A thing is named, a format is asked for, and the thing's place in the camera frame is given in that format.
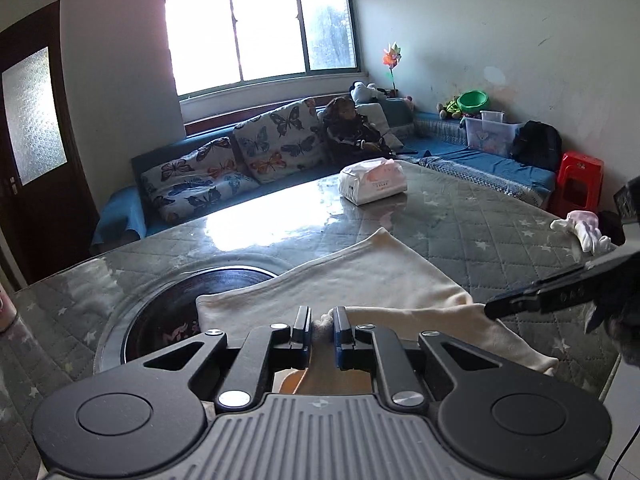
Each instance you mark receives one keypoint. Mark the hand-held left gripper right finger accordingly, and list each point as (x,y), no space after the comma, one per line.
(340,335)

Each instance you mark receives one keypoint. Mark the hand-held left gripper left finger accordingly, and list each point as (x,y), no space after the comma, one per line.
(304,332)

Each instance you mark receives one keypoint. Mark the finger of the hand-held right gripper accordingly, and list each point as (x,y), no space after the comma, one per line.
(555,294)

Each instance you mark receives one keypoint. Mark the cream cloth garment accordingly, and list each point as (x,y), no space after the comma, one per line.
(390,275)

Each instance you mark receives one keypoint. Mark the black garment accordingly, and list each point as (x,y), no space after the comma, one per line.
(612,227)

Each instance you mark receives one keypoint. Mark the pink and white small garment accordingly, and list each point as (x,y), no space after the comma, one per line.
(587,230)

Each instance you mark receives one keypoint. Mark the red plastic stool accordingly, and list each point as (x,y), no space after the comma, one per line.
(577,180)

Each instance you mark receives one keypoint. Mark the dark fuzzy cloth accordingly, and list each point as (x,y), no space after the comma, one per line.
(617,327)

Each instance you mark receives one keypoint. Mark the grey quilted table cover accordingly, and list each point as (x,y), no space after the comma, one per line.
(500,230)

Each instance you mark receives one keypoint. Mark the black backpack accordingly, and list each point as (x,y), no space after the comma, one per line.
(537,145)

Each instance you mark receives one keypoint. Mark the round black table stove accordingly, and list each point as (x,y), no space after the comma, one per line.
(165,310)

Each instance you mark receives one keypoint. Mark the blue sofa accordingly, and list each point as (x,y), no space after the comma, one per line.
(480,162)

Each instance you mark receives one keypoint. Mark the clear plastic storage box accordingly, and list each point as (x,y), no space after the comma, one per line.
(490,135)

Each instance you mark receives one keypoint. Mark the white tissue pack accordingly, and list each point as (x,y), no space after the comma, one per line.
(372,180)

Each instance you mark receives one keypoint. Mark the butterfly print cushion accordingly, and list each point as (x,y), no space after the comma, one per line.
(200,180)
(280,140)

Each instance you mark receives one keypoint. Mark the green plastic basin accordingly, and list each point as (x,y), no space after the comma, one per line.
(472,101)

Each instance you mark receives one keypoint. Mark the green plush toy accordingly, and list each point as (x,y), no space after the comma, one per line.
(451,109)

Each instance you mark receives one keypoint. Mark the white pillow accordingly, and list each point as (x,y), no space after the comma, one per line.
(372,117)

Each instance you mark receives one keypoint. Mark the panda plush toy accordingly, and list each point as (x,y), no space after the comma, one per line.
(362,92)

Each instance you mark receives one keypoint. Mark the colourful pinwheel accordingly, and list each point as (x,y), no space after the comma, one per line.
(393,57)

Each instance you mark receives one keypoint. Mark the dark wooden door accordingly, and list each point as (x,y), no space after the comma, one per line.
(50,210)

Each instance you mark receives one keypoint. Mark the pink object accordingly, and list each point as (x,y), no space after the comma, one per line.
(6,312)

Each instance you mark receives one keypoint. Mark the window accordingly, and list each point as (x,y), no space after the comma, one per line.
(260,35)

